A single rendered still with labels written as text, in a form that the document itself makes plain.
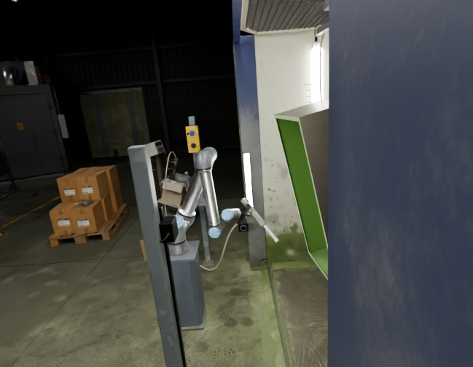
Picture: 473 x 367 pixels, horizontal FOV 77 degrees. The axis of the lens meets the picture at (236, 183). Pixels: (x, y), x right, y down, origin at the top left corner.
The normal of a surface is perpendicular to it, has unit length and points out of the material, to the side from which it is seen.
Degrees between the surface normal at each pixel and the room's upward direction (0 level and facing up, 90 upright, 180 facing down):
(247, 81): 90
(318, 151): 89
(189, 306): 90
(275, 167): 90
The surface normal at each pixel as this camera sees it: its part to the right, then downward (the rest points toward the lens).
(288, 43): 0.00, 0.26
